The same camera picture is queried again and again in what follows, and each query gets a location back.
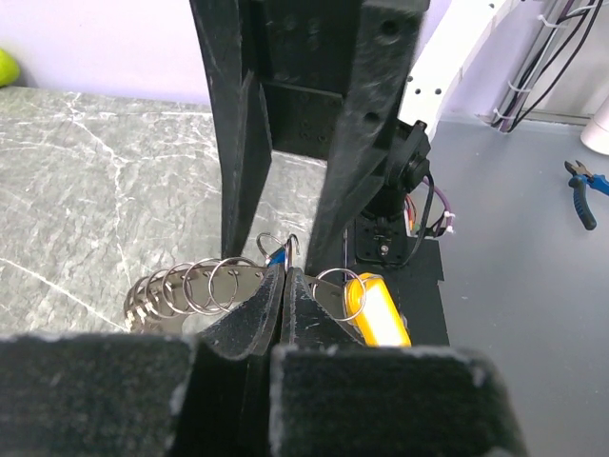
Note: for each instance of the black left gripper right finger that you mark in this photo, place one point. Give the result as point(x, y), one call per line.
point(330, 396)

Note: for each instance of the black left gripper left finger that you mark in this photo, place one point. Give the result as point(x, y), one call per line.
point(114, 394)

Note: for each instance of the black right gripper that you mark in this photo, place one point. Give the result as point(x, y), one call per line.
point(299, 77)

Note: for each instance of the yellow key tag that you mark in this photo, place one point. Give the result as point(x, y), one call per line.
point(362, 303)

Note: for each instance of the metal disc with key rings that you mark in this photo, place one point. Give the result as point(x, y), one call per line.
point(191, 296)

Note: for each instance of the blue key tag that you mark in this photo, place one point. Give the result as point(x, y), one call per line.
point(278, 257)

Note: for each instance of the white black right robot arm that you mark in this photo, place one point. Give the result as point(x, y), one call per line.
point(438, 66)

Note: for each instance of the white plastic bottle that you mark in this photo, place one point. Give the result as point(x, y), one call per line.
point(595, 134)

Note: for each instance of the green pear toy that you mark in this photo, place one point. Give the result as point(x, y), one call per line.
point(9, 69)

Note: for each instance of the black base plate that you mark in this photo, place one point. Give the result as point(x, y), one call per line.
point(413, 281)

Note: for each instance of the blue handled pliers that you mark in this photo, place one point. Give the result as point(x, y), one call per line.
point(581, 180)

